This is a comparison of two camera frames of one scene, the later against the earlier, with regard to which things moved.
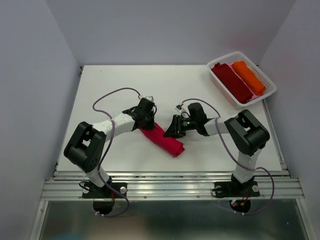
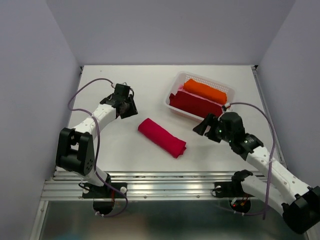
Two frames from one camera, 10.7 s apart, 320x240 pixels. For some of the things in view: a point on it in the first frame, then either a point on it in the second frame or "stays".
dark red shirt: [233, 83] to [195, 104]
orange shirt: [253, 80] to [205, 91]
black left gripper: [151, 125] to [132, 111]
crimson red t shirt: [170, 145] stays
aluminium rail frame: [169, 185] stays
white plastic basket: [240, 80] to [174, 79]
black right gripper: [175, 129] to [201, 127]
